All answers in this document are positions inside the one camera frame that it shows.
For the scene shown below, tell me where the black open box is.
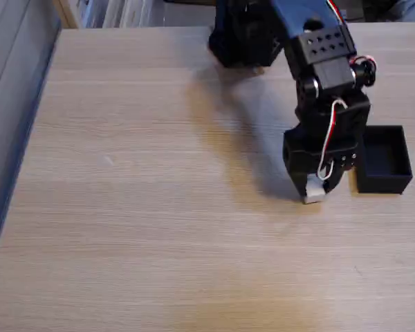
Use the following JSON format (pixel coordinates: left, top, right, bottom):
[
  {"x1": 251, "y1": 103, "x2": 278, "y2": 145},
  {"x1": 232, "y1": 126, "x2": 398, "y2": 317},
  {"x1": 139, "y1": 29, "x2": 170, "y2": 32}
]
[{"x1": 355, "y1": 124, "x2": 414, "y2": 195}]

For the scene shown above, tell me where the red and white arm cable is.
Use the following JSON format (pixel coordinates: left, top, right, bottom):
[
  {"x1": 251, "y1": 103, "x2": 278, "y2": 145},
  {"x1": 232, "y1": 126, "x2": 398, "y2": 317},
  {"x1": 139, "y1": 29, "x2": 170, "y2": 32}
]
[{"x1": 326, "y1": 0, "x2": 347, "y2": 24}]

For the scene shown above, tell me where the white block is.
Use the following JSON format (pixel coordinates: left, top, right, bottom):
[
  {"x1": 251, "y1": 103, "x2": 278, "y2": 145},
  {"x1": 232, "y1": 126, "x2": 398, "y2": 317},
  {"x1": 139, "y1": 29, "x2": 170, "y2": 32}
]
[{"x1": 303, "y1": 174, "x2": 329, "y2": 205}]

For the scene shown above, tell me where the white and red gripper cable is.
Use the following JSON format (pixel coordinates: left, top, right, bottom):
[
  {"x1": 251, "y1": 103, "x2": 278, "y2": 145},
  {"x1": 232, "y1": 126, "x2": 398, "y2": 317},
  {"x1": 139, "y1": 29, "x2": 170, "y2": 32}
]
[{"x1": 316, "y1": 98, "x2": 349, "y2": 181}]

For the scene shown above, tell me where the wooden post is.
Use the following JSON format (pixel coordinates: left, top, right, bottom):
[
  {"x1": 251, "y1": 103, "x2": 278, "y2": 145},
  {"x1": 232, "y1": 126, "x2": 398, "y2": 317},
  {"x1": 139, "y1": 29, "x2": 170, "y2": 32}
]
[{"x1": 52, "y1": 0, "x2": 81, "y2": 29}]

